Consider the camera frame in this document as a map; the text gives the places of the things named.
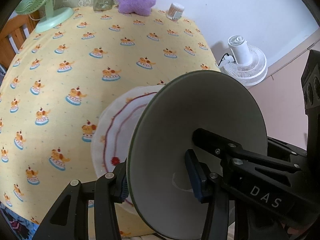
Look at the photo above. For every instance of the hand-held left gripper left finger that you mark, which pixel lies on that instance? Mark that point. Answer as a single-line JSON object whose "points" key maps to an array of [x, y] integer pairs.
{"points": [[123, 190]]}

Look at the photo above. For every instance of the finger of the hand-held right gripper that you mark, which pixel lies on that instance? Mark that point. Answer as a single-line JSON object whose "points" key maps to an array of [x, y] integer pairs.
{"points": [[225, 145], [280, 147]]}

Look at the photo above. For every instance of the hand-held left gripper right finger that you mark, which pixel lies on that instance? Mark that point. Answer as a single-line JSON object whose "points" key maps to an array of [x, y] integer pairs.
{"points": [[195, 175]]}

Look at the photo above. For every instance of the floral ceramic bowl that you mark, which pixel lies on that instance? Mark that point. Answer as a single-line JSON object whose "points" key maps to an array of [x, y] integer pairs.
{"points": [[200, 105]]}

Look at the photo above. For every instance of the scalloped yellow floral plate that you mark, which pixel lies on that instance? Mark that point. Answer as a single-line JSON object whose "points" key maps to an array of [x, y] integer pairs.
{"points": [[105, 130]]}

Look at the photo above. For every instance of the white floor fan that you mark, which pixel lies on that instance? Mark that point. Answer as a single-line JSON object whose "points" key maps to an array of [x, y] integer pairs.
{"points": [[247, 65]]}

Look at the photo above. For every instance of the yellow printed tablecloth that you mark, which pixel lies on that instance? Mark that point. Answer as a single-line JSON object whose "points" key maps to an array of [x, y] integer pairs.
{"points": [[75, 105]]}

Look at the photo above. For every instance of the dark floral cloth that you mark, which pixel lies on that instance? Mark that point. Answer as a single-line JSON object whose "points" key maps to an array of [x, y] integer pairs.
{"points": [[15, 225]]}

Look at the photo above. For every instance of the cotton swab container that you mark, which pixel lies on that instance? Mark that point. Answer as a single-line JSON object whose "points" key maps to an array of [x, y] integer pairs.
{"points": [[175, 11]]}

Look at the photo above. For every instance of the green desk fan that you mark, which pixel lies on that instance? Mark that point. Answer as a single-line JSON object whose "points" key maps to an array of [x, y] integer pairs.
{"points": [[52, 17]]}

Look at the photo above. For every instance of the wooden bed headboard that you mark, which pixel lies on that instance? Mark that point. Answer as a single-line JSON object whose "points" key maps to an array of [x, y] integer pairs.
{"points": [[12, 37]]}

